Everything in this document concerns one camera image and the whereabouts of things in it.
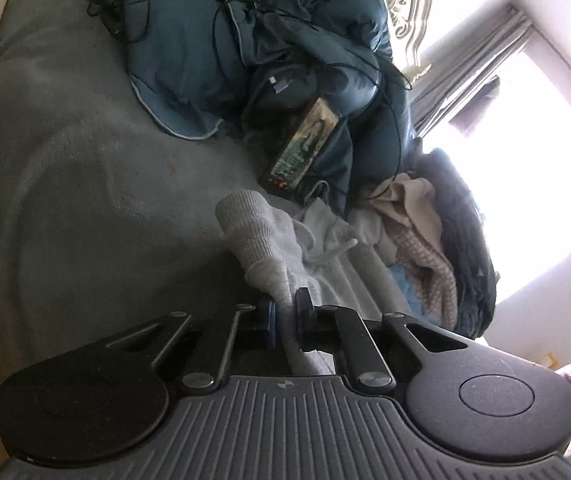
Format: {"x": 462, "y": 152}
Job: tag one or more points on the grey bed blanket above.
{"x": 90, "y": 185}

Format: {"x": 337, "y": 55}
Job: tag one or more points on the beige cloth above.
{"x": 410, "y": 205}

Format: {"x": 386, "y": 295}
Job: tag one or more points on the dark plaid garment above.
{"x": 470, "y": 240}

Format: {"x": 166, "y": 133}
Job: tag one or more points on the smartphone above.
{"x": 300, "y": 147}

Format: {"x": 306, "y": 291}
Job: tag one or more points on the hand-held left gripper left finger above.
{"x": 270, "y": 322}

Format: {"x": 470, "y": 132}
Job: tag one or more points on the grey sweatpants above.
{"x": 255, "y": 240}

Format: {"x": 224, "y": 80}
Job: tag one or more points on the window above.
{"x": 540, "y": 160}

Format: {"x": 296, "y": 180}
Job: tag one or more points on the grey curtain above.
{"x": 465, "y": 70}

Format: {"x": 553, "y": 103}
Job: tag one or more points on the beige knit sweater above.
{"x": 430, "y": 275}

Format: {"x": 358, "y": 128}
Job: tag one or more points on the light blue cloth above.
{"x": 405, "y": 285}

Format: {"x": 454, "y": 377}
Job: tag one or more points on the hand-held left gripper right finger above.
{"x": 301, "y": 317}

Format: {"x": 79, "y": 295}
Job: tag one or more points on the black pouch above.
{"x": 280, "y": 95}

